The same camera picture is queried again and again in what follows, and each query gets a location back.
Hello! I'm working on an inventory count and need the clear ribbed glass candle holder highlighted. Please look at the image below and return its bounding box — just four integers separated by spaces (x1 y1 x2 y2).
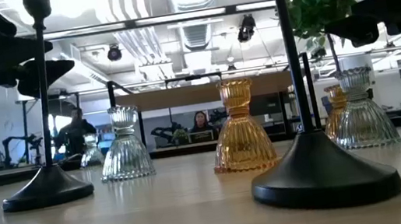
91 102 157 184
326 61 401 153
76 131 107 169

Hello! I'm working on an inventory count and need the amber ribbed glass candle holder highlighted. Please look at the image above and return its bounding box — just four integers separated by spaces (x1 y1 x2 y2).
202 74 280 177
317 82 354 142

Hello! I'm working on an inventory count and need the white plant pot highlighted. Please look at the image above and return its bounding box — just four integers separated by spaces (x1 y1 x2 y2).
337 52 376 77

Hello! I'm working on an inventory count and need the green leafy plant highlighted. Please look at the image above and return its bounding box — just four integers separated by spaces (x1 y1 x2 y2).
285 0 378 79

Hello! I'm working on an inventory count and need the black ceiling spotlight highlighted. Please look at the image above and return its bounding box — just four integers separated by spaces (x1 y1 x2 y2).
105 43 124 63
234 13 259 44

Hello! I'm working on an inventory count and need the person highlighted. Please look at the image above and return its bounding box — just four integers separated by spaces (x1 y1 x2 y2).
187 108 218 135
51 105 100 159

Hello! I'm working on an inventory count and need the small background plant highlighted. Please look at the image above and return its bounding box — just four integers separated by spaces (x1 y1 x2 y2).
171 128 190 147

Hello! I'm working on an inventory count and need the small black monitor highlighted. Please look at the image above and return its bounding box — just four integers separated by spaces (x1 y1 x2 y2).
187 129 216 145

